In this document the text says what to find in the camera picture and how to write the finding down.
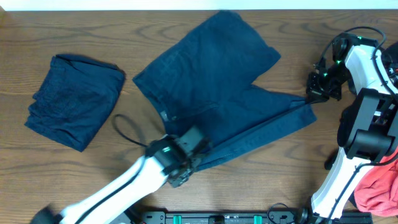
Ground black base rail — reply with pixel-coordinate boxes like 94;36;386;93
136;210;373;224

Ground folded navy blue garment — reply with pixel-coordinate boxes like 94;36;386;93
25;54;125;152

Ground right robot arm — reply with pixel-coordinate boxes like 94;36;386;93
295;30;397;223

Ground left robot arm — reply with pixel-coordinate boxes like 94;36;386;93
30;127;210;224

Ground red garment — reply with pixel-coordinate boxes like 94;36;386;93
354;161;397;217

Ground navy blue denim shorts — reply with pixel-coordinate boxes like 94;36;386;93
133;11;316;170

